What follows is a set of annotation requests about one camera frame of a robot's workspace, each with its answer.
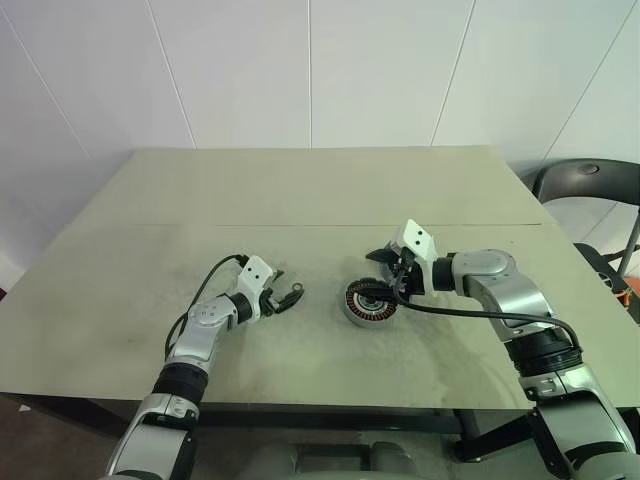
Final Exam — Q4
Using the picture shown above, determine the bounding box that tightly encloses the round motor stator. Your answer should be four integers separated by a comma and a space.
333, 279, 402, 329

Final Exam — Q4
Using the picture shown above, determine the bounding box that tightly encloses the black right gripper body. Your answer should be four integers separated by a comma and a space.
383, 242, 427, 302

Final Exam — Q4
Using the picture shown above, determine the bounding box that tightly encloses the black table frame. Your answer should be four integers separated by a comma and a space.
192, 407, 497, 464

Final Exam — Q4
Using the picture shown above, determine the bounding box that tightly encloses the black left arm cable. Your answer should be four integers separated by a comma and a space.
163, 254, 250, 359

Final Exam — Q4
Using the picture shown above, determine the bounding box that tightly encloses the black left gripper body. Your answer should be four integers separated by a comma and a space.
256, 278, 284, 318

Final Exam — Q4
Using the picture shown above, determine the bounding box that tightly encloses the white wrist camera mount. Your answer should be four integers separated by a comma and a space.
397, 218, 442, 300
234, 255, 278, 322

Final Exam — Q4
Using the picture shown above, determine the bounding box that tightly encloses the dark folding chair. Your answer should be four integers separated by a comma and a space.
531, 158, 640, 301

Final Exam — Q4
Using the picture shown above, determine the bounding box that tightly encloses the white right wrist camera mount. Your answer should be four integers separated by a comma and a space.
397, 218, 442, 300

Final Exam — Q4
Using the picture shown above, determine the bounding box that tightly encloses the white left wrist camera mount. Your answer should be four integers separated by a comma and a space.
234, 255, 278, 322

